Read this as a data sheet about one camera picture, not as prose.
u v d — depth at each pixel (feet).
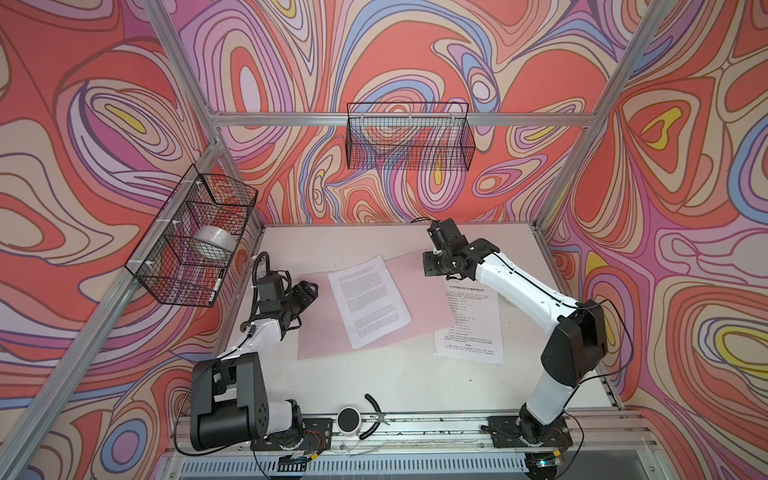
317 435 2.39
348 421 2.36
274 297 2.26
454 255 2.06
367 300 3.16
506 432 2.38
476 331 2.99
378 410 2.52
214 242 2.39
